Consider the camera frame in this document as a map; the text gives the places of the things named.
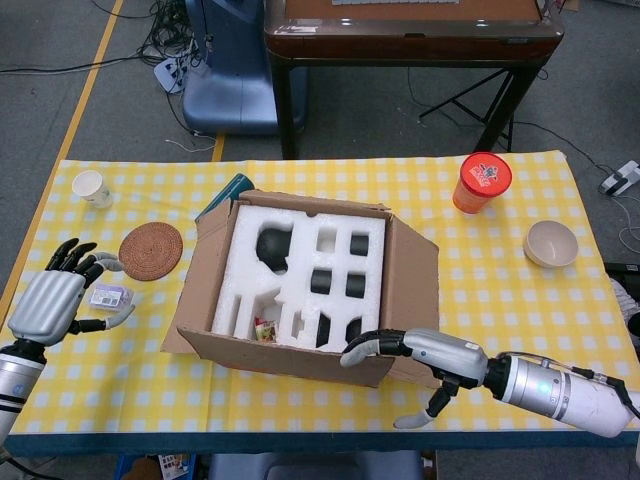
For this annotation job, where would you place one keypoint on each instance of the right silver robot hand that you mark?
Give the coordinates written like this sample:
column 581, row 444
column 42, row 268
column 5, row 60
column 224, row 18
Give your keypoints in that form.
column 450, row 357

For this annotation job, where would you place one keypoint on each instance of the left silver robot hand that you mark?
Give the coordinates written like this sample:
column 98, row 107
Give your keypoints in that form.
column 45, row 305

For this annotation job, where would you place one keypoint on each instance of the red cardboard box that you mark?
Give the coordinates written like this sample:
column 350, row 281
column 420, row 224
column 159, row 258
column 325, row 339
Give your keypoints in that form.
column 410, row 280

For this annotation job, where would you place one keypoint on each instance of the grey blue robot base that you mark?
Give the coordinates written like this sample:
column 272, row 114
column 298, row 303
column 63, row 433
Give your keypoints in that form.
column 310, row 467

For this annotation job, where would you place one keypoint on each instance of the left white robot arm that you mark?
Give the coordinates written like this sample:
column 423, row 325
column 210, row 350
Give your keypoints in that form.
column 15, row 385

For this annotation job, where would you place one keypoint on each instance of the yellow checked tablecloth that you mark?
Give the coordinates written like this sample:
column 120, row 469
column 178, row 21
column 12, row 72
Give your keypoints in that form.
column 500, row 300

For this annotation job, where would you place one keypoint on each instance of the black teacup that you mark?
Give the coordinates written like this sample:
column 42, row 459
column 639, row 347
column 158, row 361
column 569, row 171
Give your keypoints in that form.
column 324, row 331
column 322, row 282
column 353, row 330
column 357, row 284
column 360, row 242

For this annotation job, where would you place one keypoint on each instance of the round woven rattan coaster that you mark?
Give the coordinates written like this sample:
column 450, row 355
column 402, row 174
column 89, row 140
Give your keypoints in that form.
column 150, row 251

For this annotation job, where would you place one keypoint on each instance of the white paper cup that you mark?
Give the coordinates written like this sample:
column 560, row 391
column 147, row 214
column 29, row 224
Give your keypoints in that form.
column 92, row 190

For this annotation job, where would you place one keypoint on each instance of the beige bowl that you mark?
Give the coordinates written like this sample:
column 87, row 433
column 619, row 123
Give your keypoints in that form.
column 550, row 247

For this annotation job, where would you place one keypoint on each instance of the white foam insert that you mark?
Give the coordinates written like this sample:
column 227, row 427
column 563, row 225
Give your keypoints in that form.
column 300, row 260

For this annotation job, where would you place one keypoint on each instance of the orange cup with red lid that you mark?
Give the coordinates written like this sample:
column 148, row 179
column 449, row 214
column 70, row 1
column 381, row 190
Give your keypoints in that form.
column 482, row 180

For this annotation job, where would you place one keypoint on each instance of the blue crate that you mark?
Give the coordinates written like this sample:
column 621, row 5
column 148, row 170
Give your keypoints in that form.
column 125, row 467

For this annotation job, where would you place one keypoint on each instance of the small red green packet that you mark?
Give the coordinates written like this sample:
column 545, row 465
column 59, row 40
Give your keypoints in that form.
column 266, row 330

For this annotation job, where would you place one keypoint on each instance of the grey cloth bundle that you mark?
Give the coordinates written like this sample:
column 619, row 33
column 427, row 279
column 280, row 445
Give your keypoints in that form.
column 627, row 300

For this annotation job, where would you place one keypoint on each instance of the black teapot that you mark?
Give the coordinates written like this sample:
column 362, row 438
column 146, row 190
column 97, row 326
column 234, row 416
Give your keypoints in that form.
column 272, row 247

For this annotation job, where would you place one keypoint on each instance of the teal cylindrical case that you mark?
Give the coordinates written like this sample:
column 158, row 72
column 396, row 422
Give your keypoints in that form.
column 227, row 192

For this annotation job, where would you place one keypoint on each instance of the white black floor device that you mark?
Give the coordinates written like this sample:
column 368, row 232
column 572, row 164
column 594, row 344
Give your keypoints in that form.
column 620, row 179

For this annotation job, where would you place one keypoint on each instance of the black metal folding stand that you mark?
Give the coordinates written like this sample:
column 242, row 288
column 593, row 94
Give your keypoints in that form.
column 470, row 107

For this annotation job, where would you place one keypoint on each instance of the white power strip with plugs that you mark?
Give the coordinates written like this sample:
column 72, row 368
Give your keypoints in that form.
column 170, row 75

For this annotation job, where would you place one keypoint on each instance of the blue machine base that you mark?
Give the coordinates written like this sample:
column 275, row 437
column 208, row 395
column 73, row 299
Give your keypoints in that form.
column 225, row 95

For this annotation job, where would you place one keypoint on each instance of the dark wood mahjong table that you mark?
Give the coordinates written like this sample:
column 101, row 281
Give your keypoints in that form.
column 410, row 40

